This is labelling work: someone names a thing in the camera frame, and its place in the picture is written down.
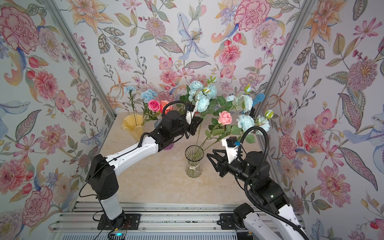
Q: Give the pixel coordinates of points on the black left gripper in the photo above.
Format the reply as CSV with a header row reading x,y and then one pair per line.
x,y
193,125

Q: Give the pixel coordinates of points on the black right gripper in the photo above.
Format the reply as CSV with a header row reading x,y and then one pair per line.
x,y
224,164

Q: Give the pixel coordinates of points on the light blue peony spray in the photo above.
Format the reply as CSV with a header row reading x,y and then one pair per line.
x,y
205,97

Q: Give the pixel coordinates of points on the clear glass vase with twine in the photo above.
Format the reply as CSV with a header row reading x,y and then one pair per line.
x,y
194,154

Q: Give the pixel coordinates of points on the light blue rose spray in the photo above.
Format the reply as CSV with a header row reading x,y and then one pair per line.
x,y
240,107

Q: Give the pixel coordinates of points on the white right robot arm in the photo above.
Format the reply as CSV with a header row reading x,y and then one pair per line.
x,y
253,174

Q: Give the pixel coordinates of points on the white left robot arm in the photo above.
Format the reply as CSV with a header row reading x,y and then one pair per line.
x,y
104,171

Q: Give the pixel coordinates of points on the purple blue glass vase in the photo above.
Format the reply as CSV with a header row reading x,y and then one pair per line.
x,y
162,136

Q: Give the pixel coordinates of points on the yellow fluted glass vase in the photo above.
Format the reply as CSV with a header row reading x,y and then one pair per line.
x,y
133,124

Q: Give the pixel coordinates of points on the light pink rose stem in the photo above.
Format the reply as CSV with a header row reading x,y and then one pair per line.
x,y
222,126

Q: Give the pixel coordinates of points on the coral red rose stem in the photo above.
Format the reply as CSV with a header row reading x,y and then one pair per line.
x,y
166,110

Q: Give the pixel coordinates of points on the magenta pink rose stem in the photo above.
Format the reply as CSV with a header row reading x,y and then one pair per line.
x,y
153,105

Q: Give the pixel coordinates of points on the blue carnation stem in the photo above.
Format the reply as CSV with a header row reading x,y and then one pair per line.
x,y
138,104

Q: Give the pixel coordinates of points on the blue microphone on black stand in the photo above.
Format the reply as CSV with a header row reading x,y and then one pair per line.
x,y
258,99

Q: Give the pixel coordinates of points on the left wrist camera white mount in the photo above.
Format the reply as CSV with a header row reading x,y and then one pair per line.
x,y
190,111

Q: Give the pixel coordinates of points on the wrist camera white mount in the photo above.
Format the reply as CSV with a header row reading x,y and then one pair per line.
x,y
231,145
190,111

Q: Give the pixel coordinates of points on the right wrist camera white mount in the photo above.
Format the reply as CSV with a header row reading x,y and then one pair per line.
x,y
231,145

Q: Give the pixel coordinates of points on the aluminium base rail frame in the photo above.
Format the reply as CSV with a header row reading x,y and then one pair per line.
x,y
170,222

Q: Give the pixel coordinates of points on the aluminium corner frame post left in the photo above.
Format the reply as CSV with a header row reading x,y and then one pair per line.
x,y
58,18

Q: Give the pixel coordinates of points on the aluminium corner frame post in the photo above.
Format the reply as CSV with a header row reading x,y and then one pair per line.
x,y
289,46
58,18

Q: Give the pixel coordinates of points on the aluminium corner frame post right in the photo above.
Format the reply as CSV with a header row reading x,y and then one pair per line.
x,y
289,46

